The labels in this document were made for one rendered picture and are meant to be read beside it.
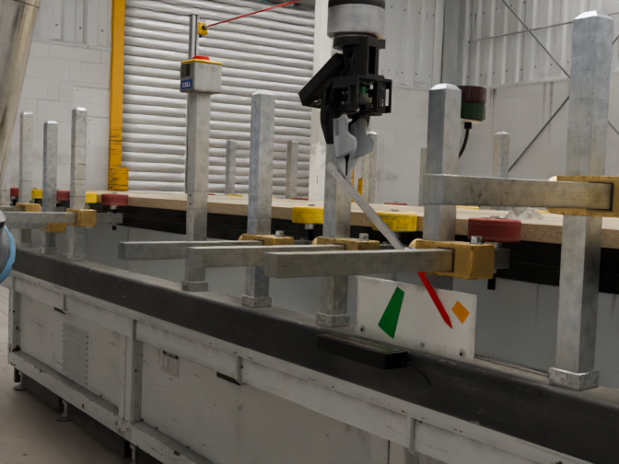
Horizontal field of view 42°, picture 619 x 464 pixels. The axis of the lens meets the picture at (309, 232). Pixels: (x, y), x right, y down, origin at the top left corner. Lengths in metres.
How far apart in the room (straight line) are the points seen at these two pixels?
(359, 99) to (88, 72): 8.16
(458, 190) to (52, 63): 8.52
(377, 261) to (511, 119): 10.01
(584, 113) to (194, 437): 1.66
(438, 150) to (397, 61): 10.18
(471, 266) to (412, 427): 0.30
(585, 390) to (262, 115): 0.85
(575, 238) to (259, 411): 1.22
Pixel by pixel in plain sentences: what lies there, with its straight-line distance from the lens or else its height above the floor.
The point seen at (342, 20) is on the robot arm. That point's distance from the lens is 1.27.
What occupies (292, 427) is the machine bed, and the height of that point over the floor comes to 0.37.
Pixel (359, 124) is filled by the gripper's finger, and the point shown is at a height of 1.05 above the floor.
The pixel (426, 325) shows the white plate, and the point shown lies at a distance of 1.24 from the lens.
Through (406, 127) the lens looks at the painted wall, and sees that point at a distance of 11.42.
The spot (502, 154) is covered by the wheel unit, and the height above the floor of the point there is 1.07.
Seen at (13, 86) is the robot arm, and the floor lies 1.12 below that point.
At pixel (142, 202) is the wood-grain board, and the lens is 2.44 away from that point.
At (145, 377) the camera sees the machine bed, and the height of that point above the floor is 0.32.
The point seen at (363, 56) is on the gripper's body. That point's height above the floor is 1.15.
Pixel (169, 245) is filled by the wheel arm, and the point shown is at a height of 0.83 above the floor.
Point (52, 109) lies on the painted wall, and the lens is 9.17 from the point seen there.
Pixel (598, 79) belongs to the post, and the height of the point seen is 1.09.
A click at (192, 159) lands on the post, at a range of 1.84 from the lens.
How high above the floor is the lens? 0.94
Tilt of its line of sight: 3 degrees down
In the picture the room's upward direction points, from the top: 2 degrees clockwise
